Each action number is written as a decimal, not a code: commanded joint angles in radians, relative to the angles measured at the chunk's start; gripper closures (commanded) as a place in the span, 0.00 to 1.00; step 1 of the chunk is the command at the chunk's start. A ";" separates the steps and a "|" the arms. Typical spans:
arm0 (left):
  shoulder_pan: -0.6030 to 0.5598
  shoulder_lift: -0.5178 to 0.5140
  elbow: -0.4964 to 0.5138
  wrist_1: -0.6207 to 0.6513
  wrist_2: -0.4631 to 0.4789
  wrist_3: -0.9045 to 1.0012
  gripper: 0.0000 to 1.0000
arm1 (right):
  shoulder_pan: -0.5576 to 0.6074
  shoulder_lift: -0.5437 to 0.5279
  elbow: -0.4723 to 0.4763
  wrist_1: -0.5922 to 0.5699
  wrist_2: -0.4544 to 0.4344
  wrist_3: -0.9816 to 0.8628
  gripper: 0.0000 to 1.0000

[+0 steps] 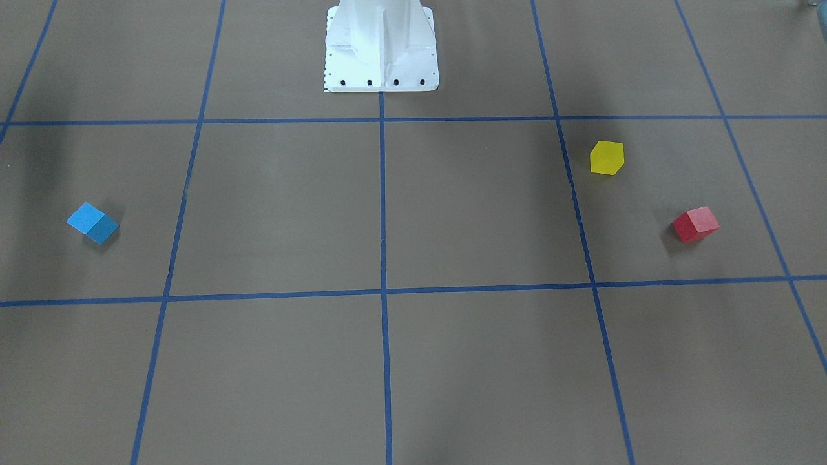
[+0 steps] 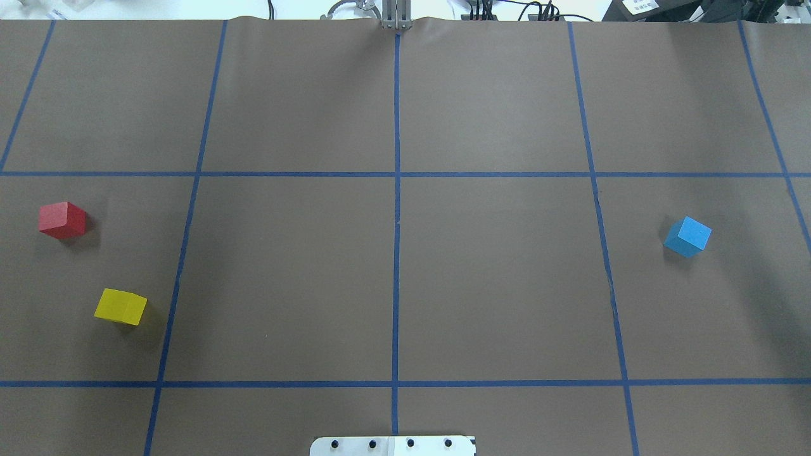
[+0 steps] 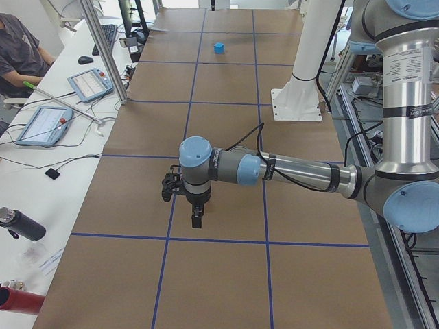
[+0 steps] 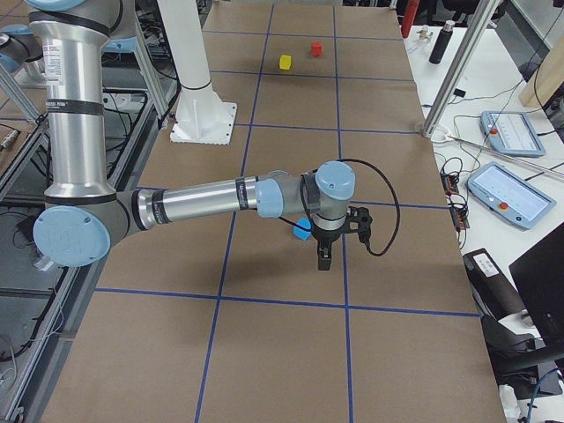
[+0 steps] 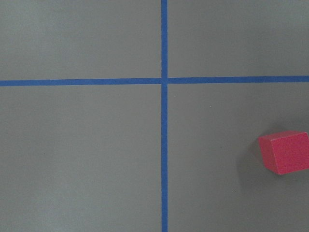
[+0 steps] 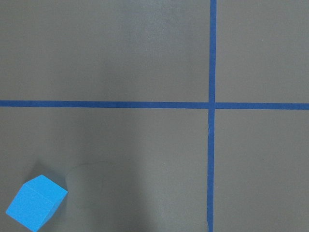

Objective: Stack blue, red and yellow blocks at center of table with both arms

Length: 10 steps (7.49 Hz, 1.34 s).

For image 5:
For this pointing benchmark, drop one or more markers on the red cube block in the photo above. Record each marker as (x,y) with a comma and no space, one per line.
(285,152)

